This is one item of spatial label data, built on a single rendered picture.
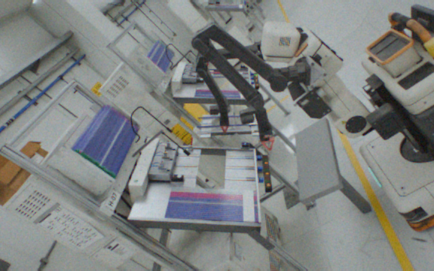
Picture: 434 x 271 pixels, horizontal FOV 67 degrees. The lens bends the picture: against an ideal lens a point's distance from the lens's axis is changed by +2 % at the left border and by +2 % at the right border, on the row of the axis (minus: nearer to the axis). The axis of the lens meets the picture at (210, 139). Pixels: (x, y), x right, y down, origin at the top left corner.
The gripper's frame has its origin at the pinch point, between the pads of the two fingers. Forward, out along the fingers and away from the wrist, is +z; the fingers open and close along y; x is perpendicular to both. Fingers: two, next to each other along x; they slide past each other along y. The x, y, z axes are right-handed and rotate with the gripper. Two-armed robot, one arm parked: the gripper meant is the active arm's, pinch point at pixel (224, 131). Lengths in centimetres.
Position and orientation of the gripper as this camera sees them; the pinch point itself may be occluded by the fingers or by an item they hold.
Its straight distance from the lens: 235.9
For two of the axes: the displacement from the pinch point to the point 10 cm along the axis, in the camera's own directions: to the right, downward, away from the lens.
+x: 10.0, -0.4, -0.8
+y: -0.5, 5.5, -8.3
